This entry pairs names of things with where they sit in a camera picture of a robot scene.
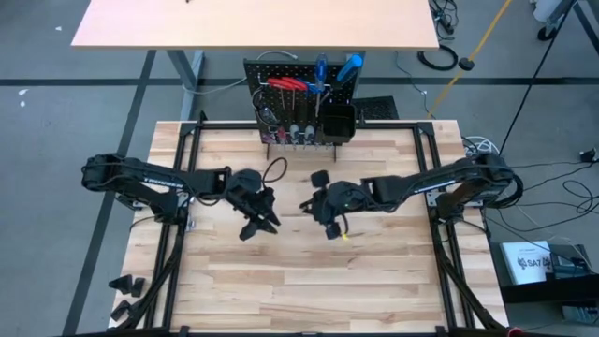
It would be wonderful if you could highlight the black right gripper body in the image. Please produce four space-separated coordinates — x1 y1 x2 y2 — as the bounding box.
310 168 367 242

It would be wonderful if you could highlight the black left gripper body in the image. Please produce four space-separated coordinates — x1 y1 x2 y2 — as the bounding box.
235 186 277 242

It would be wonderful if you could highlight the blue black handled screwdriver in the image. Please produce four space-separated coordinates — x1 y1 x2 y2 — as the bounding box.
320 54 365 105

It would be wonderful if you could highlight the blue clear handled screwdriver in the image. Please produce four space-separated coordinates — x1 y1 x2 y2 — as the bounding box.
313 52 329 119

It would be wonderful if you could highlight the black pegboard bin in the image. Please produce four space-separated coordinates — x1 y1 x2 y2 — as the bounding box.
322 105 356 145

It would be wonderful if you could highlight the black metal pegboard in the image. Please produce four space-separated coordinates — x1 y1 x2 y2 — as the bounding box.
242 58 362 164

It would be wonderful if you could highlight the black perforated plate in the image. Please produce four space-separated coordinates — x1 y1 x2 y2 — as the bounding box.
351 95 401 122

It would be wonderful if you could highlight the light wood desk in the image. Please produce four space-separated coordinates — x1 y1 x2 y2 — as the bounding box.
69 0 441 122

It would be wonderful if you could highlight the white printed box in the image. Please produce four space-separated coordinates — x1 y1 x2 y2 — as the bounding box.
499 240 556 286

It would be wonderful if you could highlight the black cart shelf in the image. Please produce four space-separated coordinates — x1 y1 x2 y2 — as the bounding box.
489 241 599 305

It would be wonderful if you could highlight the thin black pole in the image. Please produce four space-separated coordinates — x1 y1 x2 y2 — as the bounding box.
498 0 577 152

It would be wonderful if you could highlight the black electronic device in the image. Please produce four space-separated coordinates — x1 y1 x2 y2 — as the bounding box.
548 242 592 278

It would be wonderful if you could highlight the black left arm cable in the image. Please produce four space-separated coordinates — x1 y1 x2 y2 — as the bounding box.
260 156 289 184

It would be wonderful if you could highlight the black aluminium table frame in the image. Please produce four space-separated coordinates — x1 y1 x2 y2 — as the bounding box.
108 110 512 337

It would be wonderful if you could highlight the silver wire hook rail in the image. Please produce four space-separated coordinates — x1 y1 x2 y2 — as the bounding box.
256 80 336 94

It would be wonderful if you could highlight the grey cable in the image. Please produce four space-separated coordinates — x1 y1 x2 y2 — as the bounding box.
181 50 300 97

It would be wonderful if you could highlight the white cable bundle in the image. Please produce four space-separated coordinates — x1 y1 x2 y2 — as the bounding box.
461 135 501 166

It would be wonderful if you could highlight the black coiled cable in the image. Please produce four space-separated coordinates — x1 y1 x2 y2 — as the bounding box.
416 43 460 72

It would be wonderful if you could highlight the black cable bundle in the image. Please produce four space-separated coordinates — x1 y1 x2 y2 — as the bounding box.
428 0 460 41

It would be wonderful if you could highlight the black floor cable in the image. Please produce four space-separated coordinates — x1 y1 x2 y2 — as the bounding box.
481 158 599 235

